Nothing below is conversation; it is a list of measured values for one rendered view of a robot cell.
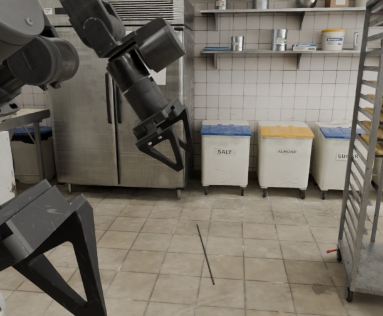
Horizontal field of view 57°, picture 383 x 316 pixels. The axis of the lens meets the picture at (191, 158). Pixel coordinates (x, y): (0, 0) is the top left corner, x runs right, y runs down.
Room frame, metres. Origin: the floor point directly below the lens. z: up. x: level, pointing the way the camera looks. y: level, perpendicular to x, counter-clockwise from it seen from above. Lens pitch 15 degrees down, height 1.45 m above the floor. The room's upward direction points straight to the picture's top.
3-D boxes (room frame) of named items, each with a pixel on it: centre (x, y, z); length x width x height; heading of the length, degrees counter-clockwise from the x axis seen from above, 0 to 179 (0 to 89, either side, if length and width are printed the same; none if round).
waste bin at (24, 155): (4.32, 1.99, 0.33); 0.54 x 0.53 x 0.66; 83
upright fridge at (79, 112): (3.98, 0.72, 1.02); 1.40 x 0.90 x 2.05; 83
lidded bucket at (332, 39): (4.05, -1.54, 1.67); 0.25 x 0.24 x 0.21; 83
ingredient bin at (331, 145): (3.82, -1.68, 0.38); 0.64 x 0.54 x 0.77; 172
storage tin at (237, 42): (4.17, -0.52, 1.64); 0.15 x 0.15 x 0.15
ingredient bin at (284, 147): (3.90, -1.03, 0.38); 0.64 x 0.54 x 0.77; 174
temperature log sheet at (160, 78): (3.50, 0.35, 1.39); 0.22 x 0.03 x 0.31; 83
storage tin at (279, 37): (4.12, -0.97, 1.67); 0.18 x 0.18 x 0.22
